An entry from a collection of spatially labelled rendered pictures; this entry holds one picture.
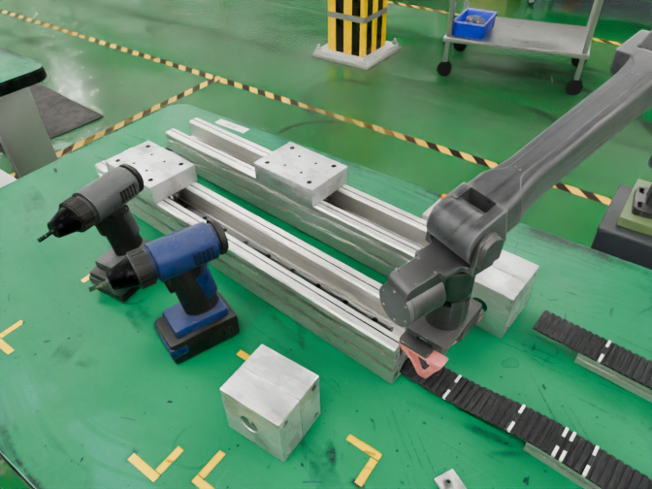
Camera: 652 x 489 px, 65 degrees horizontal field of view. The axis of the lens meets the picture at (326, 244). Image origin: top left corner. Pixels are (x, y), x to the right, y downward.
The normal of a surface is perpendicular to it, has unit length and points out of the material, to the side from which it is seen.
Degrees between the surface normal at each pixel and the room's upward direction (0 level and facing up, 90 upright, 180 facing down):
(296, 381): 0
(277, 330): 0
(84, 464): 0
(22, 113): 90
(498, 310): 90
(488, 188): 18
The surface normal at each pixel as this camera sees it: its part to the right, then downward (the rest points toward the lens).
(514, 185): -0.25, -0.58
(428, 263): 0.00, -0.73
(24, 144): 0.81, 0.37
